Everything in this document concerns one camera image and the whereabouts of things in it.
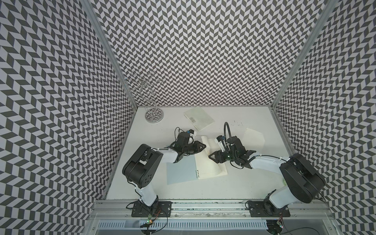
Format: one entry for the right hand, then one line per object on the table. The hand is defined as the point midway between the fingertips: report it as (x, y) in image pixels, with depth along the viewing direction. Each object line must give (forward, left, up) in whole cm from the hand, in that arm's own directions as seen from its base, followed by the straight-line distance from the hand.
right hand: (212, 157), depth 87 cm
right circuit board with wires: (-33, -28, -3) cm, 43 cm away
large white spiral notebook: (-6, +14, -1) cm, 15 cm away
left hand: (+6, +4, +2) cm, 7 cm away
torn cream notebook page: (+13, -29, -3) cm, 32 cm away
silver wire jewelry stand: (+48, +47, +18) cm, 69 cm away
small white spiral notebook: (+34, +8, -2) cm, 35 cm away
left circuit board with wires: (-33, +30, -2) cm, 45 cm away
